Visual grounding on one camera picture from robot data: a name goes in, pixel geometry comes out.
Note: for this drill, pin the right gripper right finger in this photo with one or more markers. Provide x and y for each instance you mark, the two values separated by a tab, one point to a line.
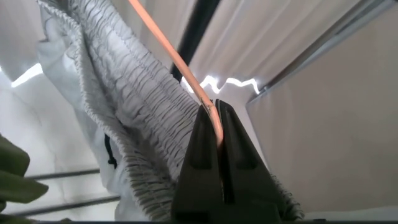
248	186

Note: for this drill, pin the black clothes rack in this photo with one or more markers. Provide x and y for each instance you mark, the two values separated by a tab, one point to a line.
196	31

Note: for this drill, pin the white curtain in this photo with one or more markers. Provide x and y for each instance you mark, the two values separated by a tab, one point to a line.
264	31

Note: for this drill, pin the pink clothes hanger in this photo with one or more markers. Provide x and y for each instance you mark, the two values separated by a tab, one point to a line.
174	56

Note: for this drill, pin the green long-sleeved shirt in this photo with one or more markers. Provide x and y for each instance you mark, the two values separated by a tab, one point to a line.
15	186

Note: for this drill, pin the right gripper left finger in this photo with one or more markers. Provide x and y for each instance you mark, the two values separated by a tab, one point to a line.
196	186

